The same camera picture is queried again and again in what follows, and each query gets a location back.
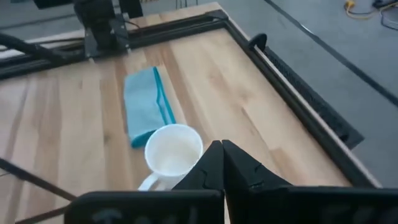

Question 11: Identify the yellow cable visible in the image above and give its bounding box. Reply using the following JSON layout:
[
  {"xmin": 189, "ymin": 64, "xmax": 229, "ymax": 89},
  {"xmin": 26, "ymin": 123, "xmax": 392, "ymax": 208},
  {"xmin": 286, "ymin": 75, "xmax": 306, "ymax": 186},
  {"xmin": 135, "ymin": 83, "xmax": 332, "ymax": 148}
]
[{"xmin": 343, "ymin": 0, "xmax": 398, "ymax": 20}]

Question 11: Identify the black cable clamp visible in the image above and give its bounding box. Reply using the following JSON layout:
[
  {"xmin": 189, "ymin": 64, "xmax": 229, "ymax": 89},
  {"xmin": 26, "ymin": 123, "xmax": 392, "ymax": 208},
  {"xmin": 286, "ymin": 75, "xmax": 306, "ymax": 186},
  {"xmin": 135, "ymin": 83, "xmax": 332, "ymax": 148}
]
[{"xmin": 248, "ymin": 32, "xmax": 269, "ymax": 52}]

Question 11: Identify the light blue cloth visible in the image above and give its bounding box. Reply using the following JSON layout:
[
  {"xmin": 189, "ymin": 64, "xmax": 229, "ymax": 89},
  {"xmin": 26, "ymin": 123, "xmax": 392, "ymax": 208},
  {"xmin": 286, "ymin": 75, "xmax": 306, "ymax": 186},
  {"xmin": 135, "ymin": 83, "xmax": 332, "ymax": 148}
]
[{"xmin": 123, "ymin": 66, "xmax": 177, "ymax": 149}]

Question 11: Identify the thin black cable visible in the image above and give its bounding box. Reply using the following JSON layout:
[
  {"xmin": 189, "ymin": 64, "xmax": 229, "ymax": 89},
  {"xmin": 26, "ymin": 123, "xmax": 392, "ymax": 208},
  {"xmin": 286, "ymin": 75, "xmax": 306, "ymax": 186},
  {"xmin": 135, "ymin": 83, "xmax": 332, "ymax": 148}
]
[{"xmin": 372, "ymin": 0, "xmax": 398, "ymax": 31}]

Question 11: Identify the white mug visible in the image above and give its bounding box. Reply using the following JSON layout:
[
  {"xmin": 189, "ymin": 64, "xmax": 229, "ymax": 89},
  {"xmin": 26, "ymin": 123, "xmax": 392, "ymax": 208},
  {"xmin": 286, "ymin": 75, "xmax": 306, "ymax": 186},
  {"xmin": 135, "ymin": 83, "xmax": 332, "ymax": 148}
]
[{"xmin": 137, "ymin": 123, "xmax": 205, "ymax": 191}]

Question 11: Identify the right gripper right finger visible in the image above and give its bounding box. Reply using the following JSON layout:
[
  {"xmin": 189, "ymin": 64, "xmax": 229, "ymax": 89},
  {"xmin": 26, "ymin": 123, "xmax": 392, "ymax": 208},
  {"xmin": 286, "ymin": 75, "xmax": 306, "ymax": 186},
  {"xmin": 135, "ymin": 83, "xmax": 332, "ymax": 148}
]
[{"xmin": 221, "ymin": 139, "xmax": 398, "ymax": 224}]

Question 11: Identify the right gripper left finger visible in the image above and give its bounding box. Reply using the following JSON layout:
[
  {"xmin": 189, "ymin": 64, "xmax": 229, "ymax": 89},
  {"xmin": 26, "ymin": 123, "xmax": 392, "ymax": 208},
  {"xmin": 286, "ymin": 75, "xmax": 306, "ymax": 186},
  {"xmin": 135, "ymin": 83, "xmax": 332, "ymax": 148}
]
[{"xmin": 63, "ymin": 139, "xmax": 225, "ymax": 224}]

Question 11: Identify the black aluminium table frame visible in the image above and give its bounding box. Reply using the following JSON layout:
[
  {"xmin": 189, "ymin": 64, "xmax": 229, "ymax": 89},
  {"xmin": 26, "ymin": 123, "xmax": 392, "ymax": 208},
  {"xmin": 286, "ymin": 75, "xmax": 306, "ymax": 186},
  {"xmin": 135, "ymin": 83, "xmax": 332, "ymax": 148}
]
[{"xmin": 0, "ymin": 9, "xmax": 382, "ymax": 189}]

